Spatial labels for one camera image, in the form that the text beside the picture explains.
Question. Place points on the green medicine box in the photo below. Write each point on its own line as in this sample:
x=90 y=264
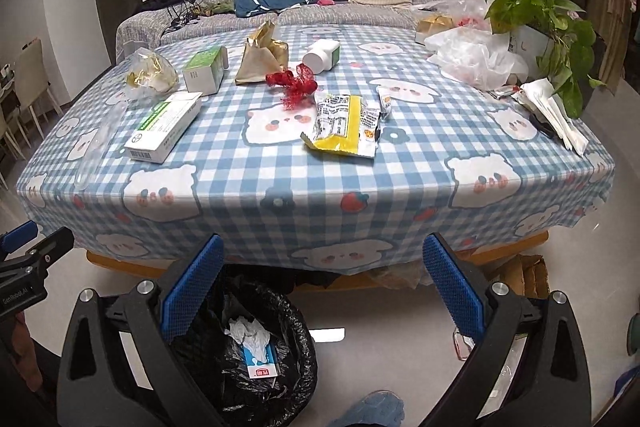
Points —
x=202 y=69

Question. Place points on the blue shoe cover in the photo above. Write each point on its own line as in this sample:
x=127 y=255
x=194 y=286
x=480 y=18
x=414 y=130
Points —
x=375 y=409

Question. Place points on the white plastic bag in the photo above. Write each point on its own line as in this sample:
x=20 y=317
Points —
x=475 y=57

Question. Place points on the brown cardboard box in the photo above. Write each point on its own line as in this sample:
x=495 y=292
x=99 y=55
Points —
x=525 y=274

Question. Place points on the red mesh net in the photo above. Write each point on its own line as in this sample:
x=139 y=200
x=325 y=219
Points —
x=292 y=84

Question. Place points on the tall gold foil bag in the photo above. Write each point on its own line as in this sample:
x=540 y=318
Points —
x=260 y=59

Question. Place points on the blue jacket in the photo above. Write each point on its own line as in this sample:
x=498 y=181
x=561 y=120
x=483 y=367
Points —
x=265 y=3

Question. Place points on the person's left hand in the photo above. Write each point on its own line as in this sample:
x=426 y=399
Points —
x=20 y=352

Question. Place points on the crumpled white tissue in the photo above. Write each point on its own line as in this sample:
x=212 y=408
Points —
x=247 y=332

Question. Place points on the wooden cabinet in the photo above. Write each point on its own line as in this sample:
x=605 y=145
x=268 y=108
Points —
x=597 y=7

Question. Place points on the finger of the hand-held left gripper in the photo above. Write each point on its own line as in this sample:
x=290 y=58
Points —
x=50 y=247
x=20 y=234

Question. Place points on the clear packet with gold print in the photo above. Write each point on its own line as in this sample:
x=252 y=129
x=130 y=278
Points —
x=147 y=74

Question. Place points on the white paper napkins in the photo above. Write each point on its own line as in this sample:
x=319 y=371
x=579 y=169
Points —
x=555 y=107

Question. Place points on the white plant pot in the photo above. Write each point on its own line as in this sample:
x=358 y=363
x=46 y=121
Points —
x=527 y=49

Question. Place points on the yellow snack packet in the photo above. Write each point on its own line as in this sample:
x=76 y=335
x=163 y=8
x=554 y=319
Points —
x=340 y=122

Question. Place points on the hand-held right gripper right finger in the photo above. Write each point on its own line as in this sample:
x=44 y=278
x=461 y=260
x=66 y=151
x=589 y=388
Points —
x=450 y=287

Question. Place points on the flat white medicine box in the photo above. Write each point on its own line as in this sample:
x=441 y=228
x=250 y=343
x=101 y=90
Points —
x=162 y=127

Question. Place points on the white plastic bottle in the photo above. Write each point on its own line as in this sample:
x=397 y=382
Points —
x=320 y=57

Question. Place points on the trash bin with black bag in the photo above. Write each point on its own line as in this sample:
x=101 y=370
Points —
x=292 y=357

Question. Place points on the green cloth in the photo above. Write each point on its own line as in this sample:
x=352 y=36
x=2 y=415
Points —
x=215 y=8

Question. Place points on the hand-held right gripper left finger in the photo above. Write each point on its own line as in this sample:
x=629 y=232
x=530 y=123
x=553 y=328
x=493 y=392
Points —
x=195 y=287

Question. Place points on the blue milk carton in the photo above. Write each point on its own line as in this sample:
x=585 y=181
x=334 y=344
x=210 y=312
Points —
x=260 y=359

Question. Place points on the small gold box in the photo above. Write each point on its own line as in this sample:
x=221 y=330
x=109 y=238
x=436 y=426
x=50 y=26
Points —
x=432 y=27

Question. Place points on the blue checked bear tablecloth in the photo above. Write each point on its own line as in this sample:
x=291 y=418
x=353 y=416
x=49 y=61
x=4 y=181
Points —
x=225 y=187

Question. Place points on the beige dining chair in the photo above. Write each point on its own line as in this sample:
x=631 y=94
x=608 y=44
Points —
x=35 y=77

